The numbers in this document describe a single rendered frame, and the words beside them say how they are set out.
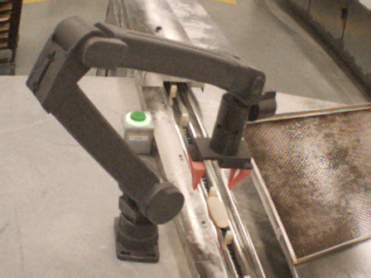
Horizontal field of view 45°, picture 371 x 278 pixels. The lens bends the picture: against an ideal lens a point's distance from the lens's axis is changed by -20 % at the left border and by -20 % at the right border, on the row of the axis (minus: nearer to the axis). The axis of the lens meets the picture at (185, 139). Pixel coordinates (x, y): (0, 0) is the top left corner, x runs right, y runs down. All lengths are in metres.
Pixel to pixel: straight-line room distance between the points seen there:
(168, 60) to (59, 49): 0.20
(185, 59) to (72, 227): 0.44
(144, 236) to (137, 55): 0.38
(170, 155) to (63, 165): 0.26
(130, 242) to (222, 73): 0.35
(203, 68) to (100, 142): 0.20
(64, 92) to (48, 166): 0.55
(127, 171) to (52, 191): 0.33
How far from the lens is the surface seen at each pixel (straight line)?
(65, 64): 0.65
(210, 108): 1.50
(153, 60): 0.76
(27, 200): 1.11
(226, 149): 1.00
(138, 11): 1.89
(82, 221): 1.07
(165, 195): 0.91
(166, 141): 1.26
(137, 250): 1.00
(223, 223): 1.07
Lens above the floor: 1.57
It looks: 34 degrees down
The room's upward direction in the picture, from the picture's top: 11 degrees clockwise
